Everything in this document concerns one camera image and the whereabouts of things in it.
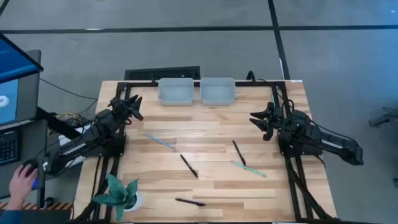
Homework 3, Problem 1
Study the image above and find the person's forearm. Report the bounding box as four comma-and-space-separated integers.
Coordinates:
0, 200, 16, 215

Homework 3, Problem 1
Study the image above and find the blue pencil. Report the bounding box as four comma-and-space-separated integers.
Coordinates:
144, 134, 177, 151

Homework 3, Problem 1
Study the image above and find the grey framed computer monitor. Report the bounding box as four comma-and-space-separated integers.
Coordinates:
0, 49, 42, 127

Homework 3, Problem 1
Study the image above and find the white plant pot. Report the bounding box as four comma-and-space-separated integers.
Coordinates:
123, 190, 144, 213

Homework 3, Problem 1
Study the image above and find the black keyboard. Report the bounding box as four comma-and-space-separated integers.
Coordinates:
0, 129, 20, 166

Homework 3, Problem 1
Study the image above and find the black diagonal bar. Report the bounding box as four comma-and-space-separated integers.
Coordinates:
36, 107, 82, 141

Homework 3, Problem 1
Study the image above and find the dark floor stand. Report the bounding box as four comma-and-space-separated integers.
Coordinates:
368, 107, 398, 129

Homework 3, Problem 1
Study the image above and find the green pencil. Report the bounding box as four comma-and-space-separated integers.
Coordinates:
230, 160, 267, 178

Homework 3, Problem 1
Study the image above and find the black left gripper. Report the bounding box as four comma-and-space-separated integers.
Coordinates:
119, 95, 145, 124

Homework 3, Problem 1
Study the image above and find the yellow cable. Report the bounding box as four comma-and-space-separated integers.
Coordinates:
55, 111, 78, 121

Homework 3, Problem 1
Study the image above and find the black pen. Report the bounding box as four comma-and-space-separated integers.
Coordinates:
179, 154, 199, 179
232, 139, 247, 167
175, 198, 206, 207

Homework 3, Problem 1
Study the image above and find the green potted plant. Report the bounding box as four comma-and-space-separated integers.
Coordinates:
91, 173, 140, 222

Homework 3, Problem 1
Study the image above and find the black computer mouse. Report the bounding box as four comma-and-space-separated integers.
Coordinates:
21, 158, 40, 190

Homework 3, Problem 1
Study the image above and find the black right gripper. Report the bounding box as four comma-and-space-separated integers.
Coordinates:
249, 110, 285, 141

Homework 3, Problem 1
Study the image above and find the grey desk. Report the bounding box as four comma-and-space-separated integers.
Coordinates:
0, 119, 48, 200

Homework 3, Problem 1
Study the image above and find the white paper booklet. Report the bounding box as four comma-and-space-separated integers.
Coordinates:
58, 124, 93, 169

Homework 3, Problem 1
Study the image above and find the black aluminium table frame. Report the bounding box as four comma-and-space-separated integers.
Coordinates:
73, 80, 340, 223

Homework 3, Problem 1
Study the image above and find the dark grey box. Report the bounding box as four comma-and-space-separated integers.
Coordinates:
0, 208, 73, 224

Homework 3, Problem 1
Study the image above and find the blue screen computer monitor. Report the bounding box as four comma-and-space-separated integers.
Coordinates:
0, 32, 44, 85

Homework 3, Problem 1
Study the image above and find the grey plastic bin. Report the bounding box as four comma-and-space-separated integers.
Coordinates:
157, 77, 195, 106
200, 77, 236, 106

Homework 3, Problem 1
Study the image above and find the person's hand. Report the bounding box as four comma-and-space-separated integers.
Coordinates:
8, 164, 39, 211

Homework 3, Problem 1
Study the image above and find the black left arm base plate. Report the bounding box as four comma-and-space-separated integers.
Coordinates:
81, 132, 127, 158

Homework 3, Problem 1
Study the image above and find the thin black floor cable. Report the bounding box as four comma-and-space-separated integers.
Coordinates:
39, 77, 100, 101

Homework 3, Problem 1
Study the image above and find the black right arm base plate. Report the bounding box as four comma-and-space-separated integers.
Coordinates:
277, 130, 324, 157

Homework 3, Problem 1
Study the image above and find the yellow black striped strip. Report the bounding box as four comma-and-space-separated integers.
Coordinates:
0, 202, 73, 211

